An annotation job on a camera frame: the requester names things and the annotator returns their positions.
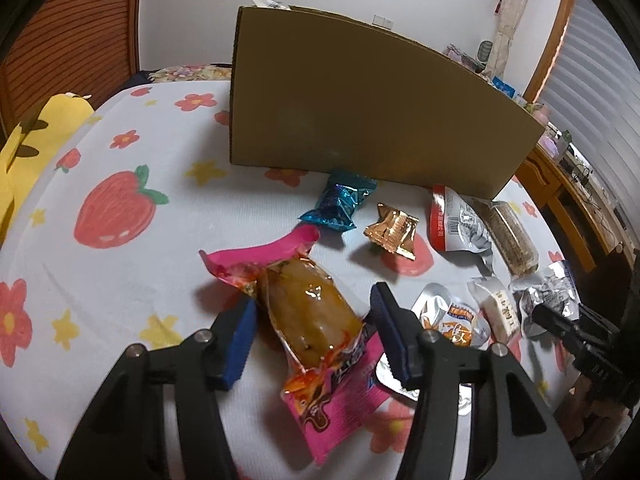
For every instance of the wooden window frame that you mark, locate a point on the wooden window frame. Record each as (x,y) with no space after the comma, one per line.
(552,40)

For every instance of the pink chicken leg snack packet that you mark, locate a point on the pink chicken leg snack packet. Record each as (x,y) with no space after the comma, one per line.
(310,305)

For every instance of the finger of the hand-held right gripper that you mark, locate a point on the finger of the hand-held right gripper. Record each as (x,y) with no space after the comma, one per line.
(555,327)

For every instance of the silver packet with red stripe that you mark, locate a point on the silver packet with red stripe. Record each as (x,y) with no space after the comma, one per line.
(455,225)

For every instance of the white window blinds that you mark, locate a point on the white window blinds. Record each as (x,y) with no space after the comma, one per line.
(600,85)

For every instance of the floral pillow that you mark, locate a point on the floral pillow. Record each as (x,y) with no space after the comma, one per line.
(190,72)

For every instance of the blue box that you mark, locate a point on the blue box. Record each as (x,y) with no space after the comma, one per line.
(504,86)

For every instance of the crumpled silver grey packet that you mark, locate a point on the crumpled silver grey packet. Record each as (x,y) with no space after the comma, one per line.
(545,287)

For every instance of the blue foil candy wrapper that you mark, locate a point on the blue foil candy wrapper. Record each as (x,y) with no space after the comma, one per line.
(340,202)

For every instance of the wooden louvred wardrobe door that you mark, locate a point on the wooden louvred wardrobe door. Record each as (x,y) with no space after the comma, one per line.
(75,35)

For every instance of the brown cardboard box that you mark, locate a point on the brown cardboard box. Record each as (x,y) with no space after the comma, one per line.
(375,110)

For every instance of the white wall outlet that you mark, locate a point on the white wall outlet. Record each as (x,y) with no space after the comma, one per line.
(382,21)

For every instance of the striped jar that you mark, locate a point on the striped jar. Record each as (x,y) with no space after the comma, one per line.
(485,51)

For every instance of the small white bar packet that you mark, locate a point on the small white bar packet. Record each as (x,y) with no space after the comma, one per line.
(497,310)

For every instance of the cream curtain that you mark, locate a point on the cream curtain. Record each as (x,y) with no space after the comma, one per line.
(510,10)

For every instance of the silver packet with orange print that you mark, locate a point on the silver packet with orange print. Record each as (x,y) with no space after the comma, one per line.
(457,327)

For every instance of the strawberry flower printed bed sheet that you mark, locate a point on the strawberry flower printed bed sheet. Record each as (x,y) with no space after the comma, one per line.
(150,285)

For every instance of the yellow plush toy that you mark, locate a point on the yellow plush toy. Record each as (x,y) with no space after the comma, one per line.
(35,145)

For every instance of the gold foil candy wrapper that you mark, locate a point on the gold foil candy wrapper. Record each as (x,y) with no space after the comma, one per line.
(392,232)

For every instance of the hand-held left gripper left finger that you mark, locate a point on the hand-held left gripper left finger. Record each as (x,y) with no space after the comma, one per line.
(238,345)

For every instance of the clear packet with brown bar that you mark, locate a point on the clear packet with brown bar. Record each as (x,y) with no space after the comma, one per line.
(515,240)

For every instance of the silver packet with blue print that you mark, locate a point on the silver packet with blue print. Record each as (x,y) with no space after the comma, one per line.
(386,376)

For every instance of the wooden desk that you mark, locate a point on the wooden desk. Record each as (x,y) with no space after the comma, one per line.
(565,195)

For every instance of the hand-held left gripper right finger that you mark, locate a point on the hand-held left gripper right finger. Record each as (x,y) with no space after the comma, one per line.
(395,332)

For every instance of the white paper label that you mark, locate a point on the white paper label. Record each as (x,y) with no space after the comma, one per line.
(267,2)

